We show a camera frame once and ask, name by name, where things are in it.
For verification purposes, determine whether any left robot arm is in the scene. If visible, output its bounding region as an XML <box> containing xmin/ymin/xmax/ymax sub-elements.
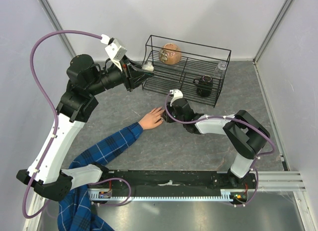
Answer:
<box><xmin>16</xmin><ymin>54</ymin><xmax>154</xmax><ymax>201</ymax></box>

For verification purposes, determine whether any nail polish bottle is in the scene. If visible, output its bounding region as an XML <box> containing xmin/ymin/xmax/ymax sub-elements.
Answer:
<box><xmin>142</xmin><ymin>62</ymin><xmax>154</xmax><ymax>72</ymax></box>

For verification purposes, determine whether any brown ceramic bowl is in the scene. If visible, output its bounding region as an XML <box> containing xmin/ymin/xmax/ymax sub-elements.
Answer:
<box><xmin>159</xmin><ymin>43</ymin><xmax>182</xmax><ymax>65</ymax></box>

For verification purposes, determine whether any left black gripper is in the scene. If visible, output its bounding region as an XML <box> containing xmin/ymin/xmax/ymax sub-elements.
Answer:
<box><xmin>88</xmin><ymin>55</ymin><xmax>155</xmax><ymax>96</ymax></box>

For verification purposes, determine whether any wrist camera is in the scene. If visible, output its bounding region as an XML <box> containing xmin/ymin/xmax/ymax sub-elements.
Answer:
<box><xmin>105</xmin><ymin>39</ymin><xmax>127</xmax><ymax>71</ymax></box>
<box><xmin>169</xmin><ymin>89</ymin><xmax>183</xmax><ymax>107</ymax></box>

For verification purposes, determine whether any black mug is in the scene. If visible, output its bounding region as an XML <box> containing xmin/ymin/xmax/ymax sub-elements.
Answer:
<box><xmin>193</xmin><ymin>75</ymin><xmax>213</xmax><ymax>97</ymax></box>

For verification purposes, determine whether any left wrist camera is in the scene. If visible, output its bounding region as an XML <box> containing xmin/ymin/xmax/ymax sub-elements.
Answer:
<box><xmin>105</xmin><ymin>39</ymin><xmax>127</xmax><ymax>71</ymax></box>

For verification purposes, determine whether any black wire rack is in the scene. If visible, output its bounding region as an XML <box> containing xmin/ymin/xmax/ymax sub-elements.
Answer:
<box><xmin>142</xmin><ymin>35</ymin><xmax>232</xmax><ymax>106</ymax></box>

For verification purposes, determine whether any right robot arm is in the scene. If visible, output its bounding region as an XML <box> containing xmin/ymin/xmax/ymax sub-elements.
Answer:
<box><xmin>163</xmin><ymin>98</ymin><xmax>275</xmax><ymax>188</ymax></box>

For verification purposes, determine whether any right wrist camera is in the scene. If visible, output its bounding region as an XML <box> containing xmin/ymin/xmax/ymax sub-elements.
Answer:
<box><xmin>169</xmin><ymin>89</ymin><xmax>183</xmax><ymax>107</ymax></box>

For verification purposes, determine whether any mannequin hand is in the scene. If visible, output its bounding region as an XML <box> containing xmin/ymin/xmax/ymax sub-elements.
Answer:
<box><xmin>138</xmin><ymin>107</ymin><xmax>164</xmax><ymax>130</ymax></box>

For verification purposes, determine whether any blue plaid sleeve forearm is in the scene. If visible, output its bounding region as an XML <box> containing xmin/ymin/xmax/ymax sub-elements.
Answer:
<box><xmin>57</xmin><ymin>122</ymin><xmax>143</xmax><ymax>231</ymax></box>

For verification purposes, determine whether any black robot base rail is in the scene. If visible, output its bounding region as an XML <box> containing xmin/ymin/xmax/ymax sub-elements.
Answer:
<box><xmin>88</xmin><ymin>170</ymin><xmax>257</xmax><ymax>203</ymax></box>

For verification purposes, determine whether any clear glass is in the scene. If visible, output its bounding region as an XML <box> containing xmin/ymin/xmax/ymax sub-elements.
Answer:
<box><xmin>213</xmin><ymin>61</ymin><xmax>228</xmax><ymax>79</ymax></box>

